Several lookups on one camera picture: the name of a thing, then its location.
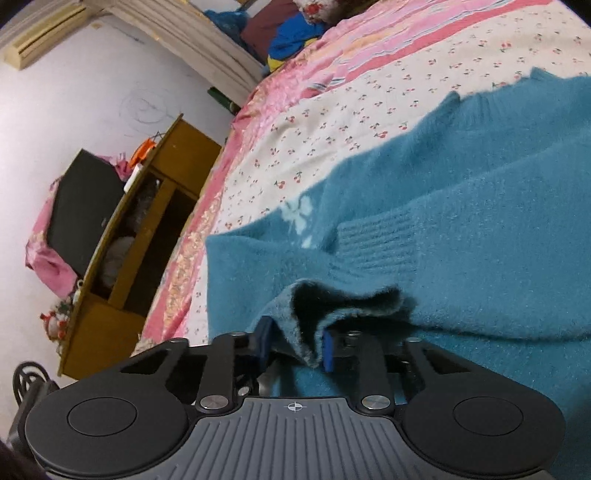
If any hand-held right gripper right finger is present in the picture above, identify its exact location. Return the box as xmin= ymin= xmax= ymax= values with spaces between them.
xmin=322 ymin=329 xmax=468 ymax=417

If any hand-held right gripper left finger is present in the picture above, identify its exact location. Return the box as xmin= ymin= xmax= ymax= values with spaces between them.
xmin=121 ymin=316 xmax=276 ymax=415

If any teal fluffy towel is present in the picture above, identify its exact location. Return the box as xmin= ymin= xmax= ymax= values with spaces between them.
xmin=205 ymin=67 xmax=591 ymax=476

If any white cloth bundle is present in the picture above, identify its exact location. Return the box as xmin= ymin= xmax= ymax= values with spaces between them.
xmin=99 ymin=234 xmax=138 ymax=288

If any red flower decoration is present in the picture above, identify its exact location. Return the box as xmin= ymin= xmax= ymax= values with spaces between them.
xmin=39 ymin=295 xmax=78 ymax=346

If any wooden cabinet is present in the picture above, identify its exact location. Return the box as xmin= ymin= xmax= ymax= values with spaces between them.
xmin=58 ymin=113 xmax=223 ymax=379

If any orange toy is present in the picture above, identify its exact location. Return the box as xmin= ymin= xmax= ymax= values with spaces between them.
xmin=129 ymin=138 xmax=158 ymax=168

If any black television with pink cloth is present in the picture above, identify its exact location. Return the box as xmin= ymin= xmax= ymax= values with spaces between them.
xmin=25 ymin=154 xmax=132 ymax=298

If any dark green object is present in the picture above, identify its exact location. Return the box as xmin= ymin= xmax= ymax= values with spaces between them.
xmin=208 ymin=87 xmax=241 ymax=114

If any blue and yellow cloth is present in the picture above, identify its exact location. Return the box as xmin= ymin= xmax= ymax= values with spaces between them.
xmin=267 ymin=11 xmax=328 ymax=73

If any cream curtain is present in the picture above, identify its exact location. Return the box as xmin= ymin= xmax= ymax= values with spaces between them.
xmin=85 ymin=0 xmax=265 ymax=108

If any maroon sofa cushion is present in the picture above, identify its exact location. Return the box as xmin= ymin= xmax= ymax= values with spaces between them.
xmin=240 ymin=0 xmax=302 ymax=62

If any blue plastic bag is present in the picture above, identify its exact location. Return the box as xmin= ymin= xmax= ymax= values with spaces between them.
xmin=205 ymin=8 xmax=251 ymax=37

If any red floral pillow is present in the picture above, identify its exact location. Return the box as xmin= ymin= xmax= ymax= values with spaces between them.
xmin=295 ymin=0 xmax=346 ymax=24

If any white air conditioner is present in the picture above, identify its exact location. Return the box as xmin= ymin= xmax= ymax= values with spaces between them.
xmin=0 ymin=0 xmax=88 ymax=71

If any black wire fan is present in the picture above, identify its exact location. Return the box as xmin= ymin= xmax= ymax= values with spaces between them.
xmin=10 ymin=361 xmax=60 ymax=418

